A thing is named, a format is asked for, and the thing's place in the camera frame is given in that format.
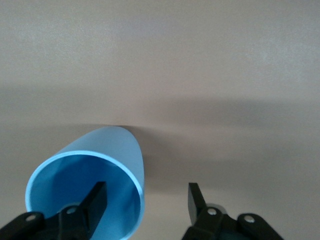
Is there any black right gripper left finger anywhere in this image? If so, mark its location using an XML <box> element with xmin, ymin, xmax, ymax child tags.
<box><xmin>0</xmin><ymin>181</ymin><xmax>108</xmax><ymax>240</ymax></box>

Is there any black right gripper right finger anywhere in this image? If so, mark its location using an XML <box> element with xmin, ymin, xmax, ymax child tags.
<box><xmin>180</xmin><ymin>182</ymin><xmax>284</xmax><ymax>240</ymax></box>

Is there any blue plastic cup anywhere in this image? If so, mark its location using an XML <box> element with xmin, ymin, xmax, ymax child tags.
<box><xmin>24</xmin><ymin>125</ymin><xmax>146</xmax><ymax>240</ymax></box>

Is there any brown table cover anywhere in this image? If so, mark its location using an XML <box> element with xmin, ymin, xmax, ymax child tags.
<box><xmin>0</xmin><ymin>0</ymin><xmax>320</xmax><ymax>240</ymax></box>

